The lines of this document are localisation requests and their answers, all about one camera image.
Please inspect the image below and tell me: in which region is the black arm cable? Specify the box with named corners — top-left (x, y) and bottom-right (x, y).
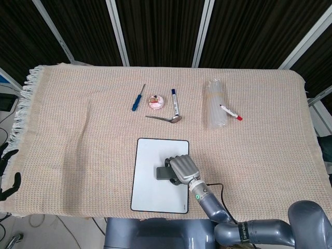
top-left (206, 183), bottom-right (239, 224)

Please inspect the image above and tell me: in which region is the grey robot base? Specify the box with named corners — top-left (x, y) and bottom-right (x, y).
top-left (103, 217), bottom-right (221, 249)

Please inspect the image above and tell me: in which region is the grey whiteboard eraser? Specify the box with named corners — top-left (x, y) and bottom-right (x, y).
top-left (156, 167), bottom-right (175, 181)

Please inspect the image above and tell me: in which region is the blue capped marker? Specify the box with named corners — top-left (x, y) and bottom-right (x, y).
top-left (171, 89), bottom-right (180, 115)

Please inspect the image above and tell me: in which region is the white dry-erase board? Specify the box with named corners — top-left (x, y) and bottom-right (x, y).
top-left (130, 137), bottom-right (190, 214)

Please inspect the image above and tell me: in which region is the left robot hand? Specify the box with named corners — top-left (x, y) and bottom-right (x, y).
top-left (0, 142), bottom-right (21, 202)

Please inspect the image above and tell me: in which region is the red capped marker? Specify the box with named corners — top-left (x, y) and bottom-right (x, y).
top-left (219, 104), bottom-right (244, 121)

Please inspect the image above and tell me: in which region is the beige woven tablecloth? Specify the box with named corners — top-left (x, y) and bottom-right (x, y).
top-left (0, 63), bottom-right (326, 227)

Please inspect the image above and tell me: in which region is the clear plastic bag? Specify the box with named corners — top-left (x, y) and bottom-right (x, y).
top-left (205, 76), bottom-right (229, 130)

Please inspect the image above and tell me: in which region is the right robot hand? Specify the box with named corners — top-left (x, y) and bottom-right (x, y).
top-left (164, 154), bottom-right (201, 186)

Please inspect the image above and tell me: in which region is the metal spoon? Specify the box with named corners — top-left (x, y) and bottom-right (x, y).
top-left (145, 115), bottom-right (183, 123)

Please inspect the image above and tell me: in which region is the blue handled screwdriver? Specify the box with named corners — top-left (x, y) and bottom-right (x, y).
top-left (131, 84), bottom-right (146, 112)

